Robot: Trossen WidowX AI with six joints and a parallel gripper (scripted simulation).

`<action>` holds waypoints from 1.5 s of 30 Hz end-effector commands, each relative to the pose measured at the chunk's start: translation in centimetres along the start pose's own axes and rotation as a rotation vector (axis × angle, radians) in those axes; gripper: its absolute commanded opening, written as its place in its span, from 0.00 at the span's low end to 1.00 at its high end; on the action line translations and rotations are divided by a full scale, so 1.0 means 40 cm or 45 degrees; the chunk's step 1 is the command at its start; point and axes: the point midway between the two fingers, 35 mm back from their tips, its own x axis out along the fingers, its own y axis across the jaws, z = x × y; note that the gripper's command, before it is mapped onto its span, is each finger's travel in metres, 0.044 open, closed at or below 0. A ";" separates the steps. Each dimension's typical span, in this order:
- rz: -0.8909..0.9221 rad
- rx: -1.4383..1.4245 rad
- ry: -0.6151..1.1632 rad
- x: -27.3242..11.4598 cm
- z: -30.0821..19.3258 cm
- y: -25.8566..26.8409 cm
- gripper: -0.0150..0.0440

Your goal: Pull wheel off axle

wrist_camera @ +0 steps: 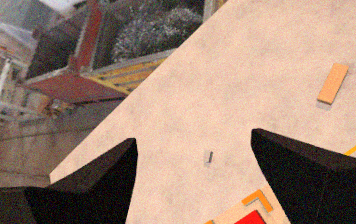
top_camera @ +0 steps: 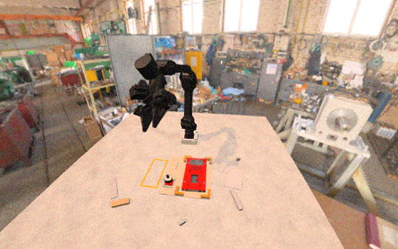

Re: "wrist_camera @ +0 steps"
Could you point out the yellow rectangular outline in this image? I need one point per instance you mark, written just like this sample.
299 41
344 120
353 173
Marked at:
351 151

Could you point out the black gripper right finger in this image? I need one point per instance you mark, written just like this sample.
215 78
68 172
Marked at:
313 185

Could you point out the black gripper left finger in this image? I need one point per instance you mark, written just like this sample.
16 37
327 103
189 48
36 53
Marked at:
97 193

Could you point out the orange flat bar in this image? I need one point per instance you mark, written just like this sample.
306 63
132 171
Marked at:
332 83

